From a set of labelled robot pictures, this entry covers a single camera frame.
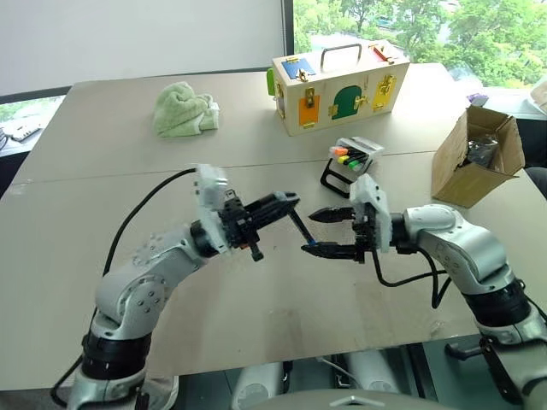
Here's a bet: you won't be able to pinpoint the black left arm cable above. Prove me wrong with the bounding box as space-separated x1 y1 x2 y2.
102 167 200 277

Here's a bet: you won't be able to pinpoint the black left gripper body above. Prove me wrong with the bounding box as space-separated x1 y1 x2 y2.
221 189 263 263

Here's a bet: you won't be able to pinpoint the grey robot torso plate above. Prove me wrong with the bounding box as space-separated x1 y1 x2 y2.
290 385 433 410

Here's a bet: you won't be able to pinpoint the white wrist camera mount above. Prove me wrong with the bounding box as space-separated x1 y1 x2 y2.
349 173 394 254
191 163 234 256

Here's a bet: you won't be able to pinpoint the wooden lock box with handle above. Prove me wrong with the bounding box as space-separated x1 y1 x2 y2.
266 40 412 138

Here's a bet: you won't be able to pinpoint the light green towel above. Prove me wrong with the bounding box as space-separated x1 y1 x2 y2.
152 81 221 139

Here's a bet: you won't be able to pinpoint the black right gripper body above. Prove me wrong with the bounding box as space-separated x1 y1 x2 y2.
351 208 378 264

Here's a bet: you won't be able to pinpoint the brown cardboard box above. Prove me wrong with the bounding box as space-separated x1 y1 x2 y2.
430 104 527 209

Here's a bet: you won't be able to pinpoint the dark rounded chair part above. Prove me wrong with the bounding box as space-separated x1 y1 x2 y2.
524 166 547 190

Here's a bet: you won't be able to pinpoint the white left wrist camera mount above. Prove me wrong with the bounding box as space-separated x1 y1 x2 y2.
191 163 234 256

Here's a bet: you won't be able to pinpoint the thin white cable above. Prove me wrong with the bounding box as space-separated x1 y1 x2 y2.
321 357 358 388

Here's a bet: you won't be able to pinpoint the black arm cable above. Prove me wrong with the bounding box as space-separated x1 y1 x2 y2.
370 249 452 309
102 167 200 277

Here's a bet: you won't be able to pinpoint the black pen with blue tip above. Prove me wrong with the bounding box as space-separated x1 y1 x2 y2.
289 212 319 249

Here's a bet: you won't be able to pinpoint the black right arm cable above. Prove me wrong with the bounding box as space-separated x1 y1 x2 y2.
370 249 452 309

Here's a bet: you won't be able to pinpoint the white grey rounded cover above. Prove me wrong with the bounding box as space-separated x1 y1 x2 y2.
142 375 181 410

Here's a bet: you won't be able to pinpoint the black parts in plastic bag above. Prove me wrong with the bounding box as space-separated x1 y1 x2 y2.
462 137 501 169

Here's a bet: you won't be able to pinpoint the beige paper bag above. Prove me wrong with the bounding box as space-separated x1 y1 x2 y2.
526 78 547 114

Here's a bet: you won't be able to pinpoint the silver rounded robot leg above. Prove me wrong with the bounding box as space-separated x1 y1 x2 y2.
234 361 285 410
343 348 412 405

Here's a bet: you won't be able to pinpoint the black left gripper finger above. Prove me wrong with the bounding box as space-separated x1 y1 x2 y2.
244 191 302 217
249 205 297 232

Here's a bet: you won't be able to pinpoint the marker pack in holder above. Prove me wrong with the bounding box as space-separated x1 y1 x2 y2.
320 136 386 199

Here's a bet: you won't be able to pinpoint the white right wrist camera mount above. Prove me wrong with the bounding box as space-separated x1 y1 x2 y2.
349 173 394 254

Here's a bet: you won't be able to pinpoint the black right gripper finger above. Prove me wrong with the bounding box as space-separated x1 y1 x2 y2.
300 241 358 261
308 207 356 225

